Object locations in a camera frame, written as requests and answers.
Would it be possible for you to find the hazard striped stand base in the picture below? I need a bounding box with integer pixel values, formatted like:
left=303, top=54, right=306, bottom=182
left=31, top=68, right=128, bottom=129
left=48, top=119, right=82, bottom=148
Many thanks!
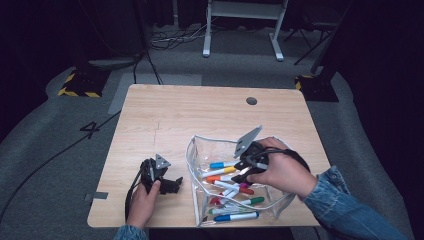
left=57, top=68, right=111, bottom=99
left=294, top=73, right=340, bottom=103

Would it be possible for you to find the grey stand base plate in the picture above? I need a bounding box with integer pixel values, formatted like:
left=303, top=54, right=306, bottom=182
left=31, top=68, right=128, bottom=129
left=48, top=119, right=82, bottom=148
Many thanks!
left=87, top=57, right=143, bottom=72

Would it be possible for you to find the long black floor cable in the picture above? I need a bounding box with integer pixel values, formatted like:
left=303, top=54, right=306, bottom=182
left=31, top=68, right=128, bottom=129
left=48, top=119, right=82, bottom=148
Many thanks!
left=0, top=109, right=122, bottom=223

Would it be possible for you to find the person's right hand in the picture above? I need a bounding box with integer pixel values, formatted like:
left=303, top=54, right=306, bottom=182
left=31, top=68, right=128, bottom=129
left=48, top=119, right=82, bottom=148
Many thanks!
left=246, top=136, right=319, bottom=201

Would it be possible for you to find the clear plastic pouch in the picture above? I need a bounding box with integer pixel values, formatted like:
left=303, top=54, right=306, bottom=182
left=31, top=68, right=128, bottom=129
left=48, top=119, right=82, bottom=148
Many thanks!
left=185, top=134, right=298, bottom=228

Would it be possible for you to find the black tripod stand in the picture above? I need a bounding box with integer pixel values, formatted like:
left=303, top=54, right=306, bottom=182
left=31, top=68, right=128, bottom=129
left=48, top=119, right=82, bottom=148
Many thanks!
left=283, top=23, right=338, bottom=66

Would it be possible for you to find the dark red marker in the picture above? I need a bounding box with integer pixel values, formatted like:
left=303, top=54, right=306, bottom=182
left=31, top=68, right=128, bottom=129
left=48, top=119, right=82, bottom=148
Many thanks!
left=209, top=189, right=240, bottom=206

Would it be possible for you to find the orange marker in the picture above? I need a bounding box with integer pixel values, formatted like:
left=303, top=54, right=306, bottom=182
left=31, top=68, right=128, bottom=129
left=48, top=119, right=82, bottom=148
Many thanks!
left=205, top=174, right=236, bottom=184

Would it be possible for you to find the left hand-held gripper cable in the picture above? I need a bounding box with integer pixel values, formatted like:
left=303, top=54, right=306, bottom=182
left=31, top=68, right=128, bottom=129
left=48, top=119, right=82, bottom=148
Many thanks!
left=124, top=159, right=150, bottom=221

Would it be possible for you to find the white metal desk frame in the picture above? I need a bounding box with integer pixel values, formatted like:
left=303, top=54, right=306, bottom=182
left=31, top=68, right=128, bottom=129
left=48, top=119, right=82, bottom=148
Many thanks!
left=202, top=0, right=290, bottom=62

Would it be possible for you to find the hand-held gripper cable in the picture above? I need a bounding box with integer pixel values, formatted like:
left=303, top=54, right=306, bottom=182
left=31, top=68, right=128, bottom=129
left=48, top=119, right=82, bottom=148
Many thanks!
left=253, top=148, right=312, bottom=174
left=124, top=159, right=150, bottom=221

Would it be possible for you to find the grey tape strip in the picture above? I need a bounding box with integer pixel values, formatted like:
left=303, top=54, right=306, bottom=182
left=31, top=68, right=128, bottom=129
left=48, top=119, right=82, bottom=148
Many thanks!
left=83, top=191, right=110, bottom=202

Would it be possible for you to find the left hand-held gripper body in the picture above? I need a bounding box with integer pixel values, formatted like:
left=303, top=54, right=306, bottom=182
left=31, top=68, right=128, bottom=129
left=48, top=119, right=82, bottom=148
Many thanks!
left=139, top=153, right=172, bottom=196

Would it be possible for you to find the dark blue marker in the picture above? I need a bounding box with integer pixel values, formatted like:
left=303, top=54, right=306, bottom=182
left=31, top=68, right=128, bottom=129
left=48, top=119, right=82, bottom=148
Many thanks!
left=213, top=210, right=260, bottom=223

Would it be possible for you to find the light green marker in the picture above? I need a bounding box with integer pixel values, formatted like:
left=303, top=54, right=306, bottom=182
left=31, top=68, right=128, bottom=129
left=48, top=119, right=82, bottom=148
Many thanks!
left=208, top=206, right=248, bottom=216

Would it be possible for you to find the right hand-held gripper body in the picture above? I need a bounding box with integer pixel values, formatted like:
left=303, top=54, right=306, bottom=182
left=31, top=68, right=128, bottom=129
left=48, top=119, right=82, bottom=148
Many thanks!
left=232, top=124, right=270, bottom=175

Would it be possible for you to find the bundle of floor cables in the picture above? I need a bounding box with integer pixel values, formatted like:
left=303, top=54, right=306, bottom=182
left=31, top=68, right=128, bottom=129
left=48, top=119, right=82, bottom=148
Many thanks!
left=148, top=24, right=214, bottom=51

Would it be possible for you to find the right hand-held gripper cable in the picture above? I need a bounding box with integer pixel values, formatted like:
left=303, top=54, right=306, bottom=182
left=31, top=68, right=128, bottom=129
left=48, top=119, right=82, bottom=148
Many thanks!
left=253, top=148, right=312, bottom=174

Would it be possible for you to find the person's left hand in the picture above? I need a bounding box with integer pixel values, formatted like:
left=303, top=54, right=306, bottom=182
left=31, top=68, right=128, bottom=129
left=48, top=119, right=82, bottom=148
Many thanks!
left=126, top=181, right=162, bottom=231

